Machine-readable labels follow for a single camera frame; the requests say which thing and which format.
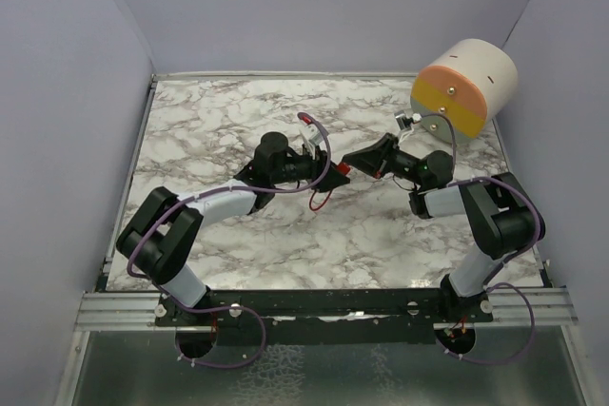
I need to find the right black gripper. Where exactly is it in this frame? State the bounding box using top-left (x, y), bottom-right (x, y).
top-left (342, 134), bottom-right (426, 188)

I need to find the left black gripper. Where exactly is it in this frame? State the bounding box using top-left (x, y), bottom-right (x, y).
top-left (272, 141), bottom-right (350, 192)

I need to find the red padlock with cable shackle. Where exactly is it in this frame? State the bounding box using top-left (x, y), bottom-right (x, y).
top-left (308, 163), bottom-right (351, 212)

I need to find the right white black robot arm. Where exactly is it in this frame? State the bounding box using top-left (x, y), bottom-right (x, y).
top-left (342, 133), bottom-right (545, 321)

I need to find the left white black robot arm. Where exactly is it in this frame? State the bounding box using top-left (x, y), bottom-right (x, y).
top-left (116, 125), bottom-right (349, 325)

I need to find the cylinder with striped face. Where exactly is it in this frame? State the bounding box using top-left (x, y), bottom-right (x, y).
top-left (410, 38), bottom-right (518, 144)

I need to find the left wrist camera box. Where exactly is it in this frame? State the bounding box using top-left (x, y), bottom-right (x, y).
top-left (298, 112), bottom-right (324, 159)

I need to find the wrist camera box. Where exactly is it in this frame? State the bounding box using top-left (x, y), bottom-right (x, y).
top-left (298, 112), bottom-right (324, 159)
top-left (394, 110), bottom-right (422, 143)

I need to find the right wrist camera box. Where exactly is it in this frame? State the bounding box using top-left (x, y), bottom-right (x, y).
top-left (394, 110), bottom-right (422, 143)

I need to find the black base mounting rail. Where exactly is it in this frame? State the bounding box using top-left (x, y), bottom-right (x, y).
top-left (155, 288), bottom-right (493, 345)

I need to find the aluminium frame extrusion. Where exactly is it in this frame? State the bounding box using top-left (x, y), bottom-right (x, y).
top-left (75, 292), bottom-right (161, 332)

